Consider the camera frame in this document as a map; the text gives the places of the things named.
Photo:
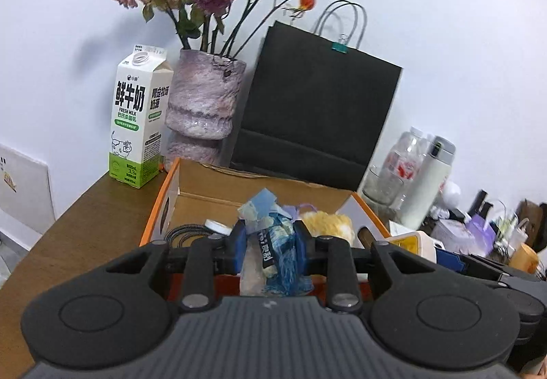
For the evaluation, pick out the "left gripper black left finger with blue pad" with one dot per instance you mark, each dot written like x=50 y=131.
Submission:
x=206 y=258

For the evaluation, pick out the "purple ceramic vase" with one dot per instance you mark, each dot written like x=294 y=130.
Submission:
x=202 y=102

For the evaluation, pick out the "person hand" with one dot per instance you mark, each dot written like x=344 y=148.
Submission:
x=535 y=372

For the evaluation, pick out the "white thermos bottle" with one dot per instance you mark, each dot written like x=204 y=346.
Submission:
x=434 y=171

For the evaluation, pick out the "white green milk carton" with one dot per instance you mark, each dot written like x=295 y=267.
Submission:
x=142 y=86

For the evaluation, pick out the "clear glass cup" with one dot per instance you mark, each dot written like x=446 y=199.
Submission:
x=381 y=186

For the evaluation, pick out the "black paper shopping bag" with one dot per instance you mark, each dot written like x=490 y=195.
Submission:
x=314 y=114

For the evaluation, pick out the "teal binder clip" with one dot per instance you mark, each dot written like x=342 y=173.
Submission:
x=339 y=47

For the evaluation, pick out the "orange cardboard box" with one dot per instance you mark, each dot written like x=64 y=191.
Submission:
x=284 y=247

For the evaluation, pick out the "white round jar lid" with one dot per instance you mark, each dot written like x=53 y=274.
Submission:
x=217 y=227

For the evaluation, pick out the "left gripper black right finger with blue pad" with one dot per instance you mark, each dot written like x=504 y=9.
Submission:
x=330 y=257

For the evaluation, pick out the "white wall panel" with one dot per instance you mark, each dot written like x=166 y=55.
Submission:
x=25 y=190

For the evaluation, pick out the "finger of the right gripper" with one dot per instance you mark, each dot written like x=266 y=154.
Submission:
x=450 y=260

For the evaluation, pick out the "clear plastic water bottle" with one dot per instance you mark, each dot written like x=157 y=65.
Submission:
x=405 y=158

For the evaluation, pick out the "blue snack wrapper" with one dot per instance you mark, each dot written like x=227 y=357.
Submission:
x=270 y=264

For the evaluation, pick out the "purple knitted cloth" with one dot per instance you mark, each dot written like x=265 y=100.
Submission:
x=295 y=211

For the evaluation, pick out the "white yellow plush toy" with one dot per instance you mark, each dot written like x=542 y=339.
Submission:
x=320 y=223

